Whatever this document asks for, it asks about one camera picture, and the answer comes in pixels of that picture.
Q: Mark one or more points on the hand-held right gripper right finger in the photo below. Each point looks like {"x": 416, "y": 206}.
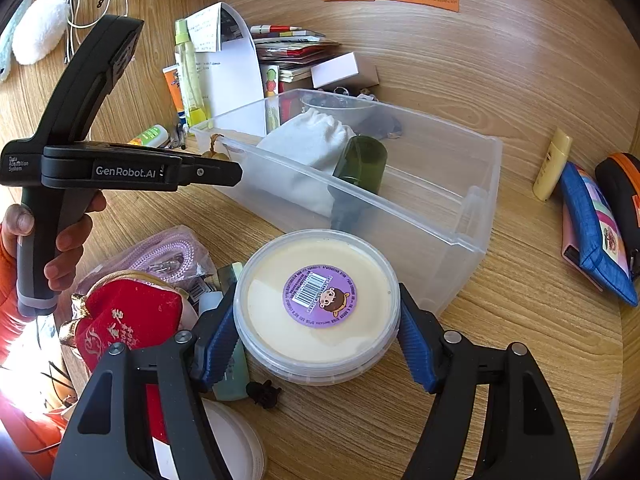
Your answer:
{"x": 415, "y": 350}

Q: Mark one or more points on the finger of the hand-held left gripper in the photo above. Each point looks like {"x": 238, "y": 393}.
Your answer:
{"x": 215, "y": 172}

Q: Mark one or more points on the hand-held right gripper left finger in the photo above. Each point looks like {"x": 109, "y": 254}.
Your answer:
{"x": 220, "y": 345}

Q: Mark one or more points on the small tan ornament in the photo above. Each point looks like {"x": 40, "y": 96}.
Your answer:
{"x": 215, "y": 147}

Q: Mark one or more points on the small black hair clip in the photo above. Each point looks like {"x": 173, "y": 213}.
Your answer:
{"x": 262, "y": 394}

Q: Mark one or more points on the round cream tub purple label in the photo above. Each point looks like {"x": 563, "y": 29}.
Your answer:
{"x": 280, "y": 320}

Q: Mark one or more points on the red velvet pouch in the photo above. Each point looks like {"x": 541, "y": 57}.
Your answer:
{"x": 130, "y": 310}

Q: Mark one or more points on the clear plastic storage box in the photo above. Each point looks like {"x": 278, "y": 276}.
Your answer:
{"x": 450, "y": 200}

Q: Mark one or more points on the person's left forearm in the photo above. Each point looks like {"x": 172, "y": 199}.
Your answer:
{"x": 7, "y": 280}

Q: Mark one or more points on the wooden desktop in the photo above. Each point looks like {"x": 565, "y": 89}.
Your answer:
{"x": 340, "y": 435}

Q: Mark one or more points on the person's left hand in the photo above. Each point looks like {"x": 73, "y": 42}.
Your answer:
{"x": 75, "y": 240}

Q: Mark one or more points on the small green white bottle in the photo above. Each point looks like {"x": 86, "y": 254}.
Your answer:
{"x": 150, "y": 135}

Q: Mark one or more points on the white fluffy toy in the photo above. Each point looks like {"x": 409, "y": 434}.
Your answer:
{"x": 37, "y": 30}

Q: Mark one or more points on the orange tube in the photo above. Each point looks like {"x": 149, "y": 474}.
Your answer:
{"x": 174, "y": 90}

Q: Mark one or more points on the white paper sheet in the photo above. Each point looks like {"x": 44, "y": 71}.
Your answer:
{"x": 235, "y": 75}

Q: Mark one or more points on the yellow spray bottle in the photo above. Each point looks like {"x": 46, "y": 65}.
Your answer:
{"x": 189, "y": 75}

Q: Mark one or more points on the fruit print card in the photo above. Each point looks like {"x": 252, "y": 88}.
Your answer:
{"x": 271, "y": 80}

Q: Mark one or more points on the bowl of stones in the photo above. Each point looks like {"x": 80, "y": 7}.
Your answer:
{"x": 340, "y": 105}

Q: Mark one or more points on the white receipt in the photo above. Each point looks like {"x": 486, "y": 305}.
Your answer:
{"x": 205, "y": 30}

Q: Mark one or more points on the stack of books and cards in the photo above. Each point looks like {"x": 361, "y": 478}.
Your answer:
{"x": 295, "y": 52}

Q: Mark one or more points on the dark green bottle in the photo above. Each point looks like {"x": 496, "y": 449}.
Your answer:
{"x": 360, "y": 165}

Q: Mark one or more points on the red white pen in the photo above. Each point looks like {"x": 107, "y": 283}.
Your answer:
{"x": 272, "y": 29}

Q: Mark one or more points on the white brown cardboard box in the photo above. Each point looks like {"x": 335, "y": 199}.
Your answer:
{"x": 335, "y": 67}

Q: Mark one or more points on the blue patchwork pouch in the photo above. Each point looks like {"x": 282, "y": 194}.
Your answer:
{"x": 590, "y": 240}

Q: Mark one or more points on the person's orange jacket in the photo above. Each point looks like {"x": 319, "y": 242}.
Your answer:
{"x": 30, "y": 440}

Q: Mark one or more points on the yellow tube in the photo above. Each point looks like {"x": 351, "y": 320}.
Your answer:
{"x": 550, "y": 170}

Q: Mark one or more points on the black orange zipper case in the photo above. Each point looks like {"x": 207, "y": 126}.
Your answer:
{"x": 620, "y": 180}

